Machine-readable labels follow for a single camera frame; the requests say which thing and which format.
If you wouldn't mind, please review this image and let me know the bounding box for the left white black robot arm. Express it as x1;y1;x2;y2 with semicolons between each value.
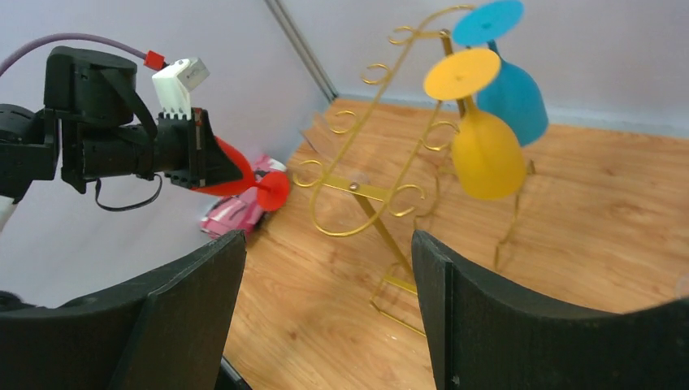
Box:
1;46;249;223

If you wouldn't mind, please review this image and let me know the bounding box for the gold wire glass rack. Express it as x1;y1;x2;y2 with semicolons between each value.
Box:
293;4;536;334

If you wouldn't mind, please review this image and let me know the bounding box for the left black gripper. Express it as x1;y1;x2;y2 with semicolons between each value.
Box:
80;110;244;190

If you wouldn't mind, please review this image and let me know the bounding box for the yellow wine glass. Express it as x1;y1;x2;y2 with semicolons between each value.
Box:
423;48;527;200

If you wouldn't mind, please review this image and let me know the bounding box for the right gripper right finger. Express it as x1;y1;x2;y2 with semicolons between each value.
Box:
412;230;688;389

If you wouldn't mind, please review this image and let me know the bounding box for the blue wine glass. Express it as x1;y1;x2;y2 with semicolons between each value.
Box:
451;1;549;146

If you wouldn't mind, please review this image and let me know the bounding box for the red wine glass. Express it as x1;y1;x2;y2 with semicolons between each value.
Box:
193;137;290;211

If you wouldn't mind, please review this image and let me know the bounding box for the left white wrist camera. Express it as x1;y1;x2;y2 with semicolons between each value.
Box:
151;58;210;119

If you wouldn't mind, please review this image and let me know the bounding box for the pink camouflage cloth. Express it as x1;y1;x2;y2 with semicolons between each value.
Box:
200;155;287;239

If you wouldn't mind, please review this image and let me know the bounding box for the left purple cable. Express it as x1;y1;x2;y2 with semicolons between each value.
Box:
0;32;167;79

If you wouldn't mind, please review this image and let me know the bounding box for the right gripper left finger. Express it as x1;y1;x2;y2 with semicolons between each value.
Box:
1;231;247;389

